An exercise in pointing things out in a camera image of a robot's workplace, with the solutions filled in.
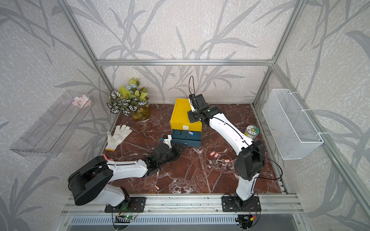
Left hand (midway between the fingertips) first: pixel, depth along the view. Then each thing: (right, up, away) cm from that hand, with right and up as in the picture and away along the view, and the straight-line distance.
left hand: (188, 147), depth 81 cm
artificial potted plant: (-37, +28, +9) cm, 47 cm away
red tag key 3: (+17, -7, +10) cm, 21 cm away
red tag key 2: (+14, -7, +10) cm, 19 cm away
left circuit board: (-33, -35, -9) cm, 49 cm away
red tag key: (+24, -10, +8) cm, 27 cm away
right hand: (+2, +19, +4) cm, 20 cm away
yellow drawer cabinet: (-6, +15, +5) cm, 17 cm away
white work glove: (-50, +4, +19) cm, 54 cm away
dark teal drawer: (+2, +3, +11) cm, 12 cm away
